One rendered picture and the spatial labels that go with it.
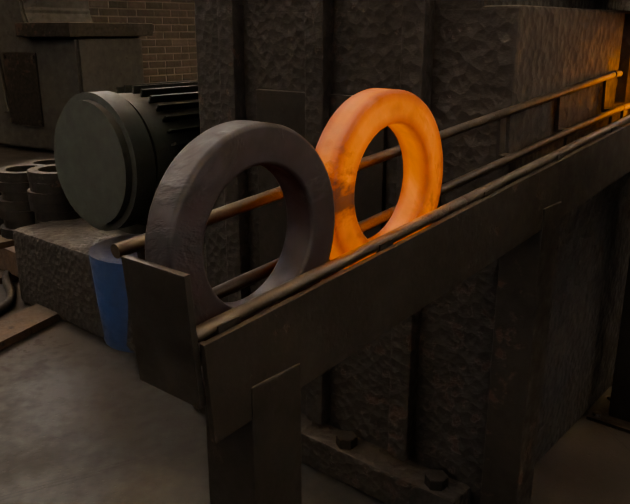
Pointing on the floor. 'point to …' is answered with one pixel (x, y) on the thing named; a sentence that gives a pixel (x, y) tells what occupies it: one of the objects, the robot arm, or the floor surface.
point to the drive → (103, 189)
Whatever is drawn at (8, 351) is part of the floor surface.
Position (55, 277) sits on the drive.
